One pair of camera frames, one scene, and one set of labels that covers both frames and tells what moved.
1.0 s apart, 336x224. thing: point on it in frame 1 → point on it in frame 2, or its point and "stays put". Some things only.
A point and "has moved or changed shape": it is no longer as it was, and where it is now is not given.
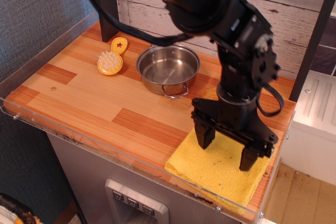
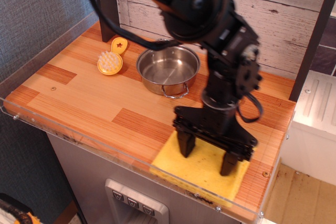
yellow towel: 216,169 has moved or changed shape
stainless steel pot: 169,70 stays put
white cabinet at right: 310,146 stays put
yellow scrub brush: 111,63 stays put
